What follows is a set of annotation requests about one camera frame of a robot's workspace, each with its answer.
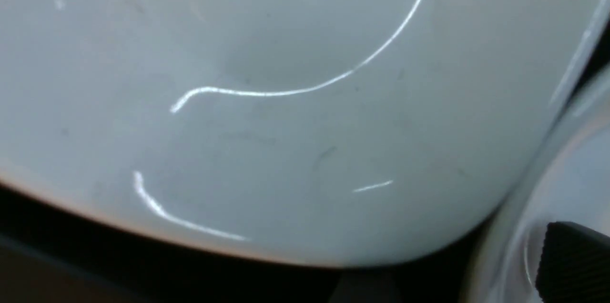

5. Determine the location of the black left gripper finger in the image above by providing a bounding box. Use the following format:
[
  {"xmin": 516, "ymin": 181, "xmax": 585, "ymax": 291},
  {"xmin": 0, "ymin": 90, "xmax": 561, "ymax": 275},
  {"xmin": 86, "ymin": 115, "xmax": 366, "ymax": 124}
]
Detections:
[{"xmin": 535, "ymin": 222, "xmax": 610, "ymax": 303}]

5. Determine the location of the white small bowl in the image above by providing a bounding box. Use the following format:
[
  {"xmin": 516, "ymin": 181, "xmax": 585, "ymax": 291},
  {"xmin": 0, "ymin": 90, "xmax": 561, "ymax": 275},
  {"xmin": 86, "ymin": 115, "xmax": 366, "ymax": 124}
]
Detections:
[
  {"xmin": 459, "ymin": 66, "xmax": 610, "ymax": 303},
  {"xmin": 0, "ymin": 0, "xmax": 609, "ymax": 267}
]

